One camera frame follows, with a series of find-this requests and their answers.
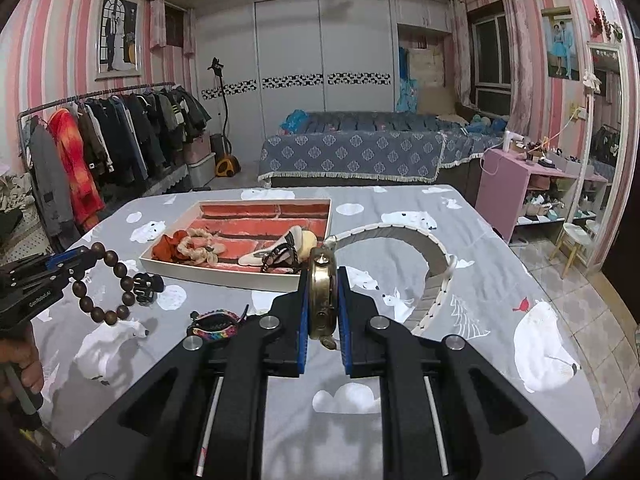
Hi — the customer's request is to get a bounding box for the brown wooden bead bracelet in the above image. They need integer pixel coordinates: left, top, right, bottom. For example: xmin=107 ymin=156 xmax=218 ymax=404
xmin=71 ymin=242 xmax=138 ymax=326

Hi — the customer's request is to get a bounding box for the rainbow woven bracelet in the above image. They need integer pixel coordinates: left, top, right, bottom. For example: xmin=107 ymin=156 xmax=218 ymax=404
xmin=185 ymin=303 xmax=250 ymax=344

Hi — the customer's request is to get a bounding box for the black claw hair clip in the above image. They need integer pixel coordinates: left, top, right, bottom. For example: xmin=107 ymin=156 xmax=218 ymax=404
xmin=132 ymin=273 xmax=165 ymax=306

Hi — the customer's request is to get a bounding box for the orange fabric bow scrunchie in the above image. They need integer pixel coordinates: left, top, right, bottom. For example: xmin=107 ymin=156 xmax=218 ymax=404
xmin=152 ymin=230 xmax=189 ymax=263

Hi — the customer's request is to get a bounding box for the cream scrunchie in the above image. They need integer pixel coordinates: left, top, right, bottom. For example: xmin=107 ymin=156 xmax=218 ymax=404
xmin=174 ymin=228 xmax=227 ymax=266

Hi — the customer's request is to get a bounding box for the black braided leather bracelet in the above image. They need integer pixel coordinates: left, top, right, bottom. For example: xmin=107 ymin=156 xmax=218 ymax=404
xmin=259 ymin=242 xmax=302 ymax=276

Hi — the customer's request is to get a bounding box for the white band gold watch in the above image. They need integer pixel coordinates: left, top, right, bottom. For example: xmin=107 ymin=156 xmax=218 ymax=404
xmin=306 ymin=223 xmax=458 ymax=350

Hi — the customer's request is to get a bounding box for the person's left hand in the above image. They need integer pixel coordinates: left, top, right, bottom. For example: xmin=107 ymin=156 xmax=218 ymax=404
xmin=1 ymin=323 xmax=44 ymax=394

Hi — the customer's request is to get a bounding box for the metal clothes rack with clothes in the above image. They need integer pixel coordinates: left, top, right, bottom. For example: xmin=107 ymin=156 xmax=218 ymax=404
xmin=16 ymin=82 xmax=210 ymax=247

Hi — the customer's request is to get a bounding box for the white tray with red lining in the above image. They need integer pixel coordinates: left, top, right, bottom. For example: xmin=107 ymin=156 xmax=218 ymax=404
xmin=140 ymin=198 xmax=331 ymax=292

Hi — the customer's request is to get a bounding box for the small white stool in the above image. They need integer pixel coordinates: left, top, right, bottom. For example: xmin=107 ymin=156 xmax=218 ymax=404
xmin=549 ymin=222 xmax=591 ymax=280

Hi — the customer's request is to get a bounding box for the pink shelf cabinet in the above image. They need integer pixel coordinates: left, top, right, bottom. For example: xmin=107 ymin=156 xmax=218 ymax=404
xmin=475 ymin=150 xmax=597 ymax=242

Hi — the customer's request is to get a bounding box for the garment steamer on stand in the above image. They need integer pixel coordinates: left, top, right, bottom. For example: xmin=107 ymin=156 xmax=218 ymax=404
xmin=208 ymin=56 xmax=241 ymax=178

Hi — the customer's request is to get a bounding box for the framed wedding picture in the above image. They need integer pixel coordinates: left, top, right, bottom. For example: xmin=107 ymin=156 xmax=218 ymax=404
xmin=96 ymin=0 xmax=142 ymax=80

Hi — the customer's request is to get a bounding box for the white standing mirror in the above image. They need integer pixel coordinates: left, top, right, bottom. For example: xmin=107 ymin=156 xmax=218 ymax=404
xmin=570 ymin=42 xmax=629 ymax=270

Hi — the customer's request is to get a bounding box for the blue patterned sofa bed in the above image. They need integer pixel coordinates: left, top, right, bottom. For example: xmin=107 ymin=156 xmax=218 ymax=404
xmin=258 ymin=110 xmax=506 ymax=183

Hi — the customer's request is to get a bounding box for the white wardrobe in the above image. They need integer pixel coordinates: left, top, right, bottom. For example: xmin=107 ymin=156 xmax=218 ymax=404
xmin=195 ymin=0 xmax=450 ymax=151

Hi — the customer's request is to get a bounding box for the wedding photo poster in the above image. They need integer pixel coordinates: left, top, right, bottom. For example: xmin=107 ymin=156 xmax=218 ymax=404
xmin=541 ymin=6 xmax=579 ymax=80

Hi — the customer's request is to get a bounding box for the window with dark glass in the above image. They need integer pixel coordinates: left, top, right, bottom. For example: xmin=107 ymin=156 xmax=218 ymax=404
xmin=468 ymin=0 xmax=511 ymax=116

